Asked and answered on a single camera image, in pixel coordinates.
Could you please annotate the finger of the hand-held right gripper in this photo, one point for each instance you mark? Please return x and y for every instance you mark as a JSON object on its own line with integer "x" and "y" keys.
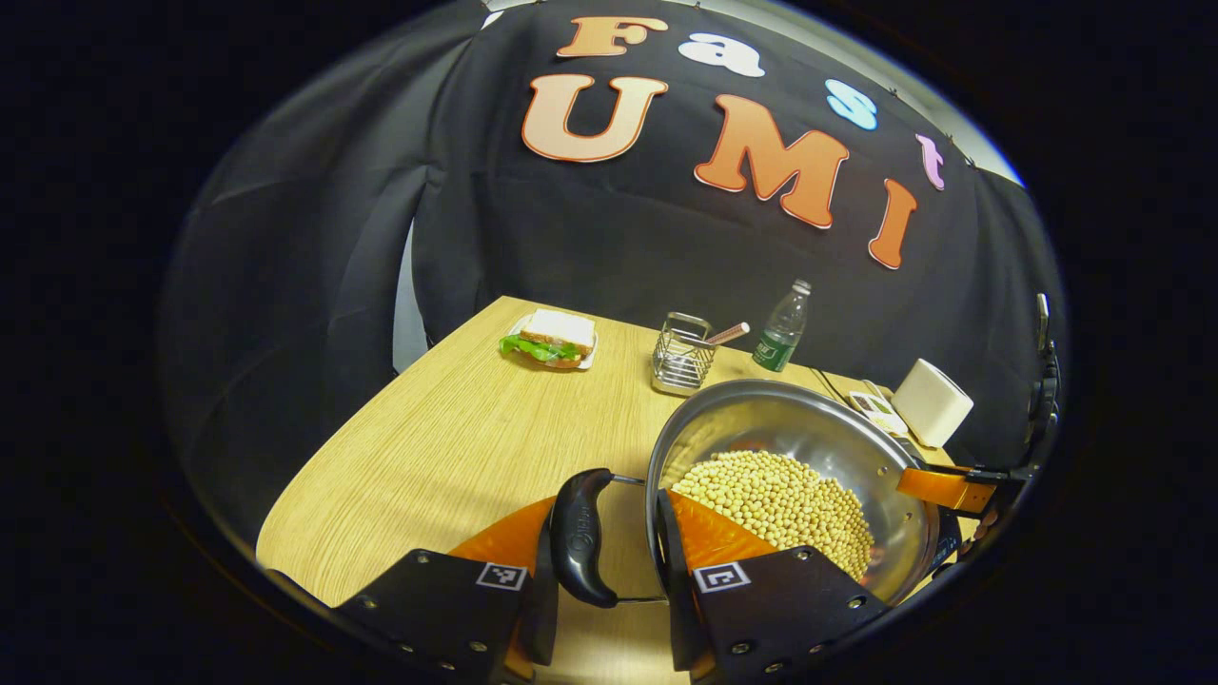
{"x": 947, "y": 490}

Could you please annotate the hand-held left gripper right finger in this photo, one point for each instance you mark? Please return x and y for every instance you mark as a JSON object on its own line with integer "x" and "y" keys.
{"x": 671, "y": 590}

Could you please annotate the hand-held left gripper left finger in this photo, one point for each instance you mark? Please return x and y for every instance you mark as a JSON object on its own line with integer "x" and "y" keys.
{"x": 540, "y": 628}

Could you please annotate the stainless steel pot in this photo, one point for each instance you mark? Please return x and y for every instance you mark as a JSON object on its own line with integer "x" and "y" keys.
{"x": 761, "y": 419}

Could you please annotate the white toaster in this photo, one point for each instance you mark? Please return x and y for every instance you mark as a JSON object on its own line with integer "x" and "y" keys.
{"x": 933, "y": 404}

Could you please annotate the white seasoning tray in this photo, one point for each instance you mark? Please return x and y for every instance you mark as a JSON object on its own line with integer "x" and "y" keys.
{"x": 877, "y": 411}

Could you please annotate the pile of soybeans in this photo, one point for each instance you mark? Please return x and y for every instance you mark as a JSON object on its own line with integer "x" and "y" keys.
{"x": 780, "y": 495}

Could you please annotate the clear plastic water bottle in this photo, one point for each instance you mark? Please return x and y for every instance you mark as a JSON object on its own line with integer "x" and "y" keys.
{"x": 780, "y": 333}

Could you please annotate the white plate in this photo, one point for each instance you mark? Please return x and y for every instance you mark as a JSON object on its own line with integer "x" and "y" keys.
{"x": 590, "y": 360}

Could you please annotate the brown stick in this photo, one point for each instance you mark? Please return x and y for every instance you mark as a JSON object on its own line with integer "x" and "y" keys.
{"x": 728, "y": 333}

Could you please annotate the sandwich with lettuce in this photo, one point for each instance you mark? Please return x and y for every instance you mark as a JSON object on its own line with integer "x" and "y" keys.
{"x": 552, "y": 338}

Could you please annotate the black backdrop cloth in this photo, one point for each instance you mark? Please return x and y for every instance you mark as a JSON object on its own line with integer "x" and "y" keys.
{"x": 618, "y": 238}

